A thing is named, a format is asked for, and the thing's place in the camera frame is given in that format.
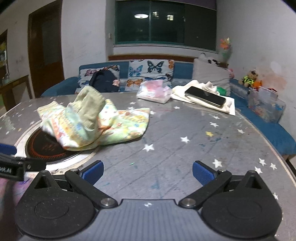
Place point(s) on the wide butterfly print cushion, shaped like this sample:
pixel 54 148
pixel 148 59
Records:
pixel 150 69

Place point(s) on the teddy bear in yellow vest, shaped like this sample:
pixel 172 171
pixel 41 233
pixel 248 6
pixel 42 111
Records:
pixel 249 78

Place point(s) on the cream folded cloth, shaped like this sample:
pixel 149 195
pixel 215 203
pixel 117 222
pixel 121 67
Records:
pixel 182 92

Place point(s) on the dark smartphone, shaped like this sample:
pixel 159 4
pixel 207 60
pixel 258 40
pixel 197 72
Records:
pixel 205 96

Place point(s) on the colourful flower decoration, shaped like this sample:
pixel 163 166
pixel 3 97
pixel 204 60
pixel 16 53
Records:
pixel 225 48

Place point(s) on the black round induction cooktop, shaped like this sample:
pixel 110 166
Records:
pixel 41 148

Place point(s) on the clear plastic storage box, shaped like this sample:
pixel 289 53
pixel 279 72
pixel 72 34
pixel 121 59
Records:
pixel 266 105

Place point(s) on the colourful patterned towel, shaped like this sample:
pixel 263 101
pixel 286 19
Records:
pixel 120 125

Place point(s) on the black and white plush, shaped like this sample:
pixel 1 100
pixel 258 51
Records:
pixel 212 61

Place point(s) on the black backpack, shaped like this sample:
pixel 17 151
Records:
pixel 103 81

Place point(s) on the dark wooden side table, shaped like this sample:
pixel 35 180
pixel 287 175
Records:
pixel 13 88

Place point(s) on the grey pillow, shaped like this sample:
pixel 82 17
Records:
pixel 208 74

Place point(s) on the clear tissue pack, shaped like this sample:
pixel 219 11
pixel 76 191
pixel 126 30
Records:
pixel 153 92

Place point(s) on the white wall socket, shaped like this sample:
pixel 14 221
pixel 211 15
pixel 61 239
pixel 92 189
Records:
pixel 109 35

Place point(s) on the pink backpack charm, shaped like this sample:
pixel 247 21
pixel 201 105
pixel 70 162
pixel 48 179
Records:
pixel 116 82

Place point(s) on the dark glass window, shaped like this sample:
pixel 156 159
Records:
pixel 161 23

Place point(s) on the wooden shelf cabinet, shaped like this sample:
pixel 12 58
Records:
pixel 2 53

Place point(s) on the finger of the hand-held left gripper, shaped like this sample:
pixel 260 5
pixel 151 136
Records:
pixel 34 166
pixel 7 148

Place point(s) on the pink plush toy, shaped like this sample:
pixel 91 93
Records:
pixel 230 73

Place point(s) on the dark wooden door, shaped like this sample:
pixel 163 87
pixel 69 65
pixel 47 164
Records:
pixel 46 46

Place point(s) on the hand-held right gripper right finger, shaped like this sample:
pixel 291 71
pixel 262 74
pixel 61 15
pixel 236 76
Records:
pixel 202 172

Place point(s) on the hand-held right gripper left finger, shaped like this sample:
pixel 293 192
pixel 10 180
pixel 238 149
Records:
pixel 93 172

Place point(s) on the orange plush toy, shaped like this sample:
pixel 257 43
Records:
pixel 257 84

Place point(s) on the small green cloth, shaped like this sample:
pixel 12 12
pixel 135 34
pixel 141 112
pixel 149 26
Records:
pixel 221 90

